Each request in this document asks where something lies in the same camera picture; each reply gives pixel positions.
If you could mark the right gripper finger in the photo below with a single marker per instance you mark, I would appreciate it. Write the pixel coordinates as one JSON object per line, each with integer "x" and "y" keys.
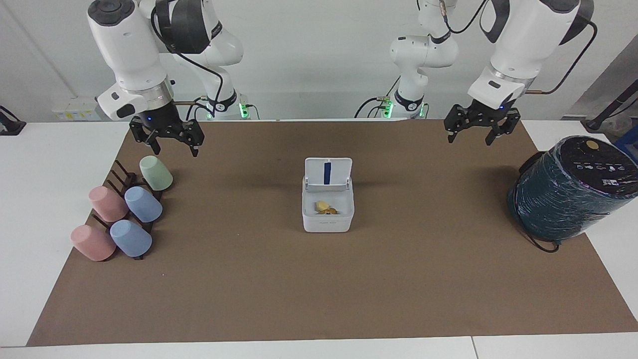
{"x": 144, "y": 130}
{"x": 194, "y": 133}

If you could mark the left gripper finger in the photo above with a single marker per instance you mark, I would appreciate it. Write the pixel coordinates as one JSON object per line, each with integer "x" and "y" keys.
{"x": 506, "y": 127}
{"x": 457, "y": 119}

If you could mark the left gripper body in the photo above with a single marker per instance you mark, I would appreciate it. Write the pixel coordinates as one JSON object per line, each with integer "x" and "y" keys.
{"x": 491, "y": 114}

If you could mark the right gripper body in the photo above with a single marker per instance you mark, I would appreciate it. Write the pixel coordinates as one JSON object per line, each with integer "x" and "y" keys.
{"x": 160, "y": 119}

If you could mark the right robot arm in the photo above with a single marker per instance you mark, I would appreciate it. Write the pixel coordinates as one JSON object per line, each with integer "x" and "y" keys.
{"x": 127, "y": 47}

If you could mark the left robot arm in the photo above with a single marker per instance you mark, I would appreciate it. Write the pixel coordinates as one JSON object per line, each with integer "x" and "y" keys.
{"x": 518, "y": 40}

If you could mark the white trash can with lid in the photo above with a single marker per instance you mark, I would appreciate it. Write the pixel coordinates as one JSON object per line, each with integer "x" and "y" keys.
{"x": 328, "y": 219}

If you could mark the light green cup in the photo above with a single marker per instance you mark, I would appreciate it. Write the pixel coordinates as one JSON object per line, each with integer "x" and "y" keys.
{"x": 157, "y": 173}

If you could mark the dark brown cup rack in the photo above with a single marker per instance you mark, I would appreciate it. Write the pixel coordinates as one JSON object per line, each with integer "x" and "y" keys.
{"x": 124, "y": 177}

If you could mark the blue cup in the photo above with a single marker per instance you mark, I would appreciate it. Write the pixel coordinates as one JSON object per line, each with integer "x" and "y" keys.
{"x": 143, "y": 204}
{"x": 131, "y": 238}

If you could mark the pink cup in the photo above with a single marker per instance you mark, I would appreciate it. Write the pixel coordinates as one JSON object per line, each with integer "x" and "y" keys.
{"x": 93, "y": 243}
{"x": 108, "y": 203}

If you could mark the dark teal wrapped cylinder appliance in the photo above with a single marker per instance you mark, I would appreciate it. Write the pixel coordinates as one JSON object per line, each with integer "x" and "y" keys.
{"x": 563, "y": 199}

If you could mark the black stand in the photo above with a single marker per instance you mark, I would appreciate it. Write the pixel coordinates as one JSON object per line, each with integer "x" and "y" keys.
{"x": 11, "y": 124}
{"x": 610, "y": 107}

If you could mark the blue tape strip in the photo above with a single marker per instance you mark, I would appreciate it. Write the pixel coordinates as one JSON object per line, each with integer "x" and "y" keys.
{"x": 327, "y": 172}

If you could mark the yellow food scraps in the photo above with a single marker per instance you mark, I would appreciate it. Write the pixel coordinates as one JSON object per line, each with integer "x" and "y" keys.
{"x": 325, "y": 207}

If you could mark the white wall socket strip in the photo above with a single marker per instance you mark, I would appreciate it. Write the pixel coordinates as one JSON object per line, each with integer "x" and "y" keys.
{"x": 75, "y": 110}

